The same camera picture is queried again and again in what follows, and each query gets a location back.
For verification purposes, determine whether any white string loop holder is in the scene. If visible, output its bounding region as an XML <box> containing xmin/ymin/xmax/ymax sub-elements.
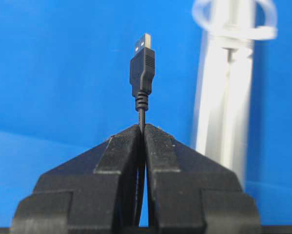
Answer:
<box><xmin>192</xmin><ymin>0</ymin><xmax>277</xmax><ymax>40</ymax></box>

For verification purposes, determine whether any aluminium extrusion frame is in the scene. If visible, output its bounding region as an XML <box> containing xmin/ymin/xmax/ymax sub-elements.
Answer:
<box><xmin>194</xmin><ymin>29</ymin><xmax>253</xmax><ymax>184</ymax></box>

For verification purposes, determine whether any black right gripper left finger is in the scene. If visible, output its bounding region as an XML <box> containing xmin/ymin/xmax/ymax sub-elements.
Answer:
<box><xmin>11</xmin><ymin>125</ymin><xmax>141</xmax><ymax>234</ymax></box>

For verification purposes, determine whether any black USB cable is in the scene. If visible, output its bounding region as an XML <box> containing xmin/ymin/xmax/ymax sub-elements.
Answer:
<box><xmin>129</xmin><ymin>32</ymin><xmax>156</xmax><ymax>227</ymax></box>

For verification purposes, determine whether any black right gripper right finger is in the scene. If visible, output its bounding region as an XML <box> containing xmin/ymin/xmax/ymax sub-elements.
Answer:
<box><xmin>144</xmin><ymin>124</ymin><xmax>259</xmax><ymax>234</ymax></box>

